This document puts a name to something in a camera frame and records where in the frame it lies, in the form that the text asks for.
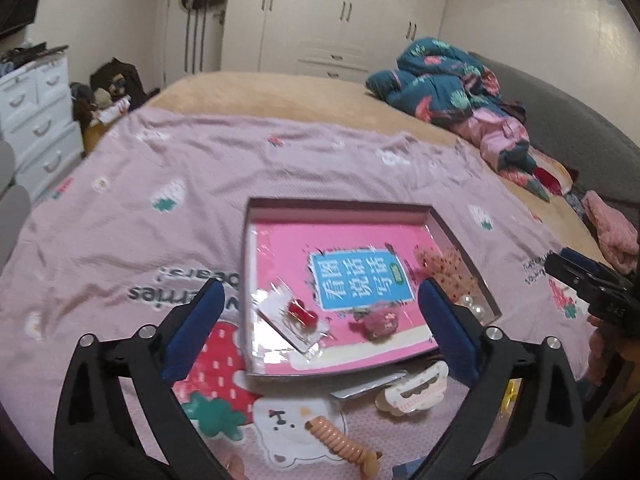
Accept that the white drawer cabinet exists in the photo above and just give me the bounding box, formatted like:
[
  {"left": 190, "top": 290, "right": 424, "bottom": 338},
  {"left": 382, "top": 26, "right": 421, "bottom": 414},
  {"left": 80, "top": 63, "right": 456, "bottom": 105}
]
[{"left": 1, "top": 52, "right": 84, "bottom": 203}]

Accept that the pink strawberry print blanket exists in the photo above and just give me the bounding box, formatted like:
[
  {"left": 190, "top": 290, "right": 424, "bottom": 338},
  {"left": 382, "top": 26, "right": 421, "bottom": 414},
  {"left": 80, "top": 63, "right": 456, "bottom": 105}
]
[{"left": 1, "top": 107, "right": 592, "bottom": 463}]

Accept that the grey chair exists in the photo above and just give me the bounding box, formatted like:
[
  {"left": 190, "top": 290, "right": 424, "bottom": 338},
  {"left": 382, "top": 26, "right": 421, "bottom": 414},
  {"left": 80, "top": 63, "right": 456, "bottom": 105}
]
[{"left": 0, "top": 141, "right": 32, "bottom": 270}]

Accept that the pink knitted garment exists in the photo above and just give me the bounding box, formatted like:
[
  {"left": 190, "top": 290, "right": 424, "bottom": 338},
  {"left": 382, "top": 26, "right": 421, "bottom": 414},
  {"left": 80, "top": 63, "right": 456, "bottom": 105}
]
[{"left": 582, "top": 191, "right": 639, "bottom": 275}]

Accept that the grey padded headboard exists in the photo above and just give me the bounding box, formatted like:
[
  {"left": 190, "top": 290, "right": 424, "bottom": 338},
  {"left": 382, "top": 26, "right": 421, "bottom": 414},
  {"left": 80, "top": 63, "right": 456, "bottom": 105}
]
[{"left": 472, "top": 53, "right": 639, "bottom": 208}]

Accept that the empty clear plastic packet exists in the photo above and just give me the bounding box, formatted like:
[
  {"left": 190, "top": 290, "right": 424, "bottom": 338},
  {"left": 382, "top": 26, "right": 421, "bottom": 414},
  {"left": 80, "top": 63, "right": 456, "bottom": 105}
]
[{"left": 330, "top": 368, "right": 408, "bottom": 401}]

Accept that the dark cardboard box tray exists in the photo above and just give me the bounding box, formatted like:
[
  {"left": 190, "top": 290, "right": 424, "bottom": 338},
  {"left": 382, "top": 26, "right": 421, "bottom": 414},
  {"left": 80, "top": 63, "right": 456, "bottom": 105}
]
[{"left": 242, "top": 197, "right": 501, "bottom": 379}]

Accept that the white wardrobe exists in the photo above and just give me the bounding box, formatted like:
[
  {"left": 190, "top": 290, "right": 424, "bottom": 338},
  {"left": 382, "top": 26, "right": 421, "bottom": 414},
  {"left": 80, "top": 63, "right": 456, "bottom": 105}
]
[{"left": 221, "top": 0, "right": 446, "bottom": 84}]

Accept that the white pearl hair tie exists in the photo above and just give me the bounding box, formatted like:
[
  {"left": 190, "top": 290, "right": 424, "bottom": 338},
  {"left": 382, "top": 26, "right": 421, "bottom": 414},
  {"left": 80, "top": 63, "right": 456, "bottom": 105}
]
[{"left": 458, "top": 292, "right": 487, "bottom": 320}]

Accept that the person's hand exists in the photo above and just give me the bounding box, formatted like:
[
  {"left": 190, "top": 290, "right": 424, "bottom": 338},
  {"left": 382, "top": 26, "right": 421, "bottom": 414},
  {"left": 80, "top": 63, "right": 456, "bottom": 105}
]
[{"left": 586, "top": 314, "right": 639, "bottom": 386}]

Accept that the teal floral quilt pile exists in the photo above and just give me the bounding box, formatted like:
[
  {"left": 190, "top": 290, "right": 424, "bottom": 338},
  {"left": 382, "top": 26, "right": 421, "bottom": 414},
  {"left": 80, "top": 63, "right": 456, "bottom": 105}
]
[{"left": 366, "top": 37, "right": 537, "bottom": 174}]

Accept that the pink fluffy hair clip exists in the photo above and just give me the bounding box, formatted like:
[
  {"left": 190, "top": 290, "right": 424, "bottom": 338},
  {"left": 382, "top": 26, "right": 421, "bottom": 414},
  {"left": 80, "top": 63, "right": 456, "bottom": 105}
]
[{"left": 349, "top": 304, "right": 399, "bottom": 341}]

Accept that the pink book blue label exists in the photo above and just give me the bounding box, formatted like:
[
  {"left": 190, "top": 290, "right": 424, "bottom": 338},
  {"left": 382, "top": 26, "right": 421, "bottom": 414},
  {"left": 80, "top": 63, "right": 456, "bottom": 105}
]
[{"left": 244, "top": 220, "right": 439, "bottom": 378}]

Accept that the clear packet red bow clip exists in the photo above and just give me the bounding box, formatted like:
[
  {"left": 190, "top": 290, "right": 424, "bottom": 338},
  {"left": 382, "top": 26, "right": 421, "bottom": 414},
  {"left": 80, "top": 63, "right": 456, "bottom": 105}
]
[{"left": 252, "top": 283, "right": 330, "bottom": 353}]

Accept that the cream claw hair clip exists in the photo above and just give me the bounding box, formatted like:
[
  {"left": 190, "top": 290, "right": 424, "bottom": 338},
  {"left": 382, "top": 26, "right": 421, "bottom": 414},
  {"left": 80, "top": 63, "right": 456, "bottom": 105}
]
[{"left": 375, "top": 361, "right": 449, "bottom": 417}]

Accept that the brown dotted scrunchie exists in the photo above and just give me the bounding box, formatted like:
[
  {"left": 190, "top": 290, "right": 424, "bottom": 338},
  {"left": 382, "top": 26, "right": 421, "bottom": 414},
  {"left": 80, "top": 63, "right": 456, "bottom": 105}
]
[{"left": 412, "top": 246, "right": 480, "bottom": 304}]

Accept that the orange spiral hair tie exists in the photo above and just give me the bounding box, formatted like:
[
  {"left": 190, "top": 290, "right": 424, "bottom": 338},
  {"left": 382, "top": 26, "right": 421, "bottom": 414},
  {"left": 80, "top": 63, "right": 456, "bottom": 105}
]
[{"left": 304, "top": 416, "right": 384, "bottom": 478}]

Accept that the dark clothes pile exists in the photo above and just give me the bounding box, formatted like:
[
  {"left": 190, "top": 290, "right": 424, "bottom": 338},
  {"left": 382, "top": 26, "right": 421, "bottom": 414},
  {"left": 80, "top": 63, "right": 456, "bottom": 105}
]
[{"left": 70, "top": 58, "right": 160, "bottom": 130}]

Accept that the tan bed sheet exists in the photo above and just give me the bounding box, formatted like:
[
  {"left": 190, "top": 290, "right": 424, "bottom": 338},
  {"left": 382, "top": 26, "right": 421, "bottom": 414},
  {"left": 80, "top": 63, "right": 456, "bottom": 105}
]
[{"left": 144, "top": 70, "right": 609, "bottom": 266}]

